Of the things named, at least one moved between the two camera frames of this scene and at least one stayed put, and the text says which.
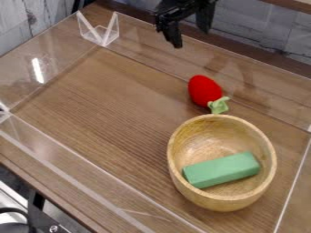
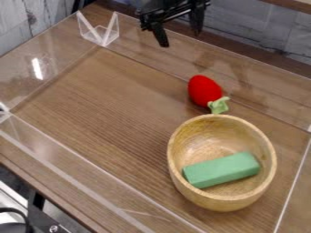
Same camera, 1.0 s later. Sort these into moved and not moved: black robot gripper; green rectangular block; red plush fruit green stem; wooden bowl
Moved: black robot gripper
Not moved: red plush fruit green stem; green rectangular block; wooden bowl
